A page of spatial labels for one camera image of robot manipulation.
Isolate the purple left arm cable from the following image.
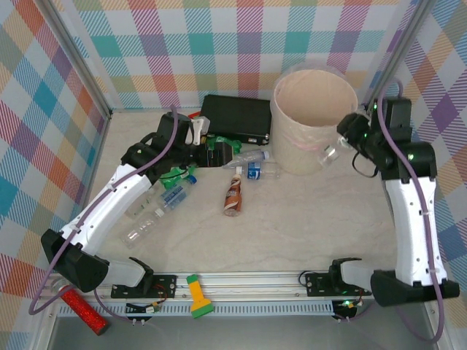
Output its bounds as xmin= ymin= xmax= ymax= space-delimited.
xmin=28 ymin=104 xmax=180 ymax=324

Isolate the clear bottle white cap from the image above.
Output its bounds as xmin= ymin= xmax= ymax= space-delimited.
xmin=120 ymin=208 xmax=165 ymax=249

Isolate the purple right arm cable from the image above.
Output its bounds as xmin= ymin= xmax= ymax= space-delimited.
xmin=335 ymin=78 xmax=448 ymax=343

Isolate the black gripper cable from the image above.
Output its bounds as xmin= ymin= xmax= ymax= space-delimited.
xmin=138 ymin=131 xmax=158 ymax=149
xmin=351 ymin=151 xmax=382 ymax=179

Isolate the slotted grey cable duct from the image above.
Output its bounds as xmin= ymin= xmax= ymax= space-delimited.
xmin=58 ymin=301 xmax=335 ymax=318

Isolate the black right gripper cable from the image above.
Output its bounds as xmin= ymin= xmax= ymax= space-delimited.
xmin=351 ymin=151 xmax=382 ymax=179

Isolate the small circuit board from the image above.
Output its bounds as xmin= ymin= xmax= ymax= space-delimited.
xmin=331 ymin=298 xmax=366 ymax=324
xmin=126 ymin=300 xmax=163 ymax=325

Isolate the beige round bin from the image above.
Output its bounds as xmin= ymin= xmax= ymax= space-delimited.
xmin=269 ymin=69 xmax=359 ymax=175

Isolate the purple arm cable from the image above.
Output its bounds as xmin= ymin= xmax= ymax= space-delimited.
xmin=335 ymin=78 xmax=448 ymax=343
xmin=28 ymin=104 xmax=180 ymax=324

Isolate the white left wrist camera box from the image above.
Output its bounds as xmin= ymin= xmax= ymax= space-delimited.
xmin=185 ymin=115 xmax=212 ymax=147

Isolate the red glitter tube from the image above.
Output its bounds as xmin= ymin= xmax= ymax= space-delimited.
xmin=58 ymin=284 xmax=110 ymax=336

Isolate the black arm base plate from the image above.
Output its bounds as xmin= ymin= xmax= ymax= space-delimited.
xmin=111 ymin=273 xmax=178 ymax=300
xmin=304 ymin=271 xmax=373 ymax=298

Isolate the small clear bottle green label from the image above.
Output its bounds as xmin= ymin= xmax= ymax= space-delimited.
xmin=316 ymin=135 xmax=352 ymax=169

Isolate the green bottle blue cap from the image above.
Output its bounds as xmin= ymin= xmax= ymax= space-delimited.
xmin=199 ymin=134 xmax=244 ymax=156

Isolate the aluminium table rail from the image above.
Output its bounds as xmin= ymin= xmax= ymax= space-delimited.
xmin=38 ymin=269 xmax=444 ymax=303

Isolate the aluminium frame post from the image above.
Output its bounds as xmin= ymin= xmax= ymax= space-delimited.
xmin=42 ymin=0 xmax=112 ymax=121
xmin=364 ymin=0 xmax=437 ymax=114

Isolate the yellow green toy flashlight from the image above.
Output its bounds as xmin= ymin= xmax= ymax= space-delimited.
xmin=185 ymin=273 xmax=215 ymax=320

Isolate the brown drink bottle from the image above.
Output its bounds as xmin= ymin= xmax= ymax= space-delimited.
xmin=223 ymin=173 xmax=244 ymax=218

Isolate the clear bottle blue cap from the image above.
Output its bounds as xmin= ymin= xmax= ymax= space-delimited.
xmin=222 ymin=149 xmax=271 ymax=171

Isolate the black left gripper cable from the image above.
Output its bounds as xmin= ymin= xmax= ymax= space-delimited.
xmin=138 ymin=131 xmax=158 ymax=149

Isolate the black hard case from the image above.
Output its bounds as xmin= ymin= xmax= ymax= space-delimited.
xmin=199 ymin=94 xmax=273 ymax=147

